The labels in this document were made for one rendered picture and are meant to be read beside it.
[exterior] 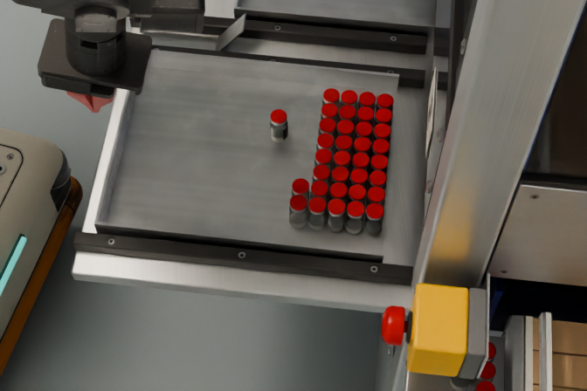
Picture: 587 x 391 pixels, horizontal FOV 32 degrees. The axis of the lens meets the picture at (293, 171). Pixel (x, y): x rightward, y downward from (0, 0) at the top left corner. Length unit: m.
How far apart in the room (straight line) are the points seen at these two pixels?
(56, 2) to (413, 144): 0.59
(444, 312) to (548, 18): 0.40
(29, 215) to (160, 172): 0.76
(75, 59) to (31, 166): 1.05
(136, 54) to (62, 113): 1.42
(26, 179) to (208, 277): 0.88
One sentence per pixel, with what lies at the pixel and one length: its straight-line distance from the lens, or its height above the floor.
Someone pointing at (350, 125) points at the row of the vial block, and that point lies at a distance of 1.27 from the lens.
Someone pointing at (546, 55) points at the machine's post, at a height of 1.39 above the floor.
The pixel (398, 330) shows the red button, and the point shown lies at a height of 1.01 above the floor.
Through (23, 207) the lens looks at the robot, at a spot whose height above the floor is 0.27.
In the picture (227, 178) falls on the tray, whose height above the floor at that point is 0.88.
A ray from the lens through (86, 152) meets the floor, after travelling 2.39.
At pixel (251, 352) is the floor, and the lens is 2.13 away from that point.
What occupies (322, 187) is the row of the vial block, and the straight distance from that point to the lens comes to 1.22.
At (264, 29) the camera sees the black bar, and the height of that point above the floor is 0.90.
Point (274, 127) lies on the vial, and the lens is 1.28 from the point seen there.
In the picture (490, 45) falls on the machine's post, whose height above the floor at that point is 1.39.
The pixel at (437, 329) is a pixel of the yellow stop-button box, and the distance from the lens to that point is 1.04.
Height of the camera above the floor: 1.99
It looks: 59 degrees down
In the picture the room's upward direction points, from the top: straight up
